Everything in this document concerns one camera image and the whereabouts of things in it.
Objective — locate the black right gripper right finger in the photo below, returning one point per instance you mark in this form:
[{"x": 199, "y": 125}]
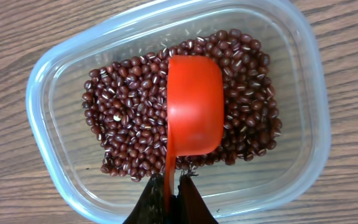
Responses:
[{"x": 192, "y": 207}]

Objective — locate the red azuki beans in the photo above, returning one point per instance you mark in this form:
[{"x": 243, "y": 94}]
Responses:
[{"x": 125, "y": 106}]

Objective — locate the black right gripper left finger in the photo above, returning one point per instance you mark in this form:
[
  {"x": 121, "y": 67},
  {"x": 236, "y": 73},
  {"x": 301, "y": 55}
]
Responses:
[{"x": 149, "y": 208}]

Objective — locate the clear plastic container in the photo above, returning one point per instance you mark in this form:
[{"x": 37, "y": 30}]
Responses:
[{"x": 73, "y": 155}]

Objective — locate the red measuring scoop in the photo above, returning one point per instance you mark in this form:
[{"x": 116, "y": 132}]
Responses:
[{"x": 195, "y": 112}]

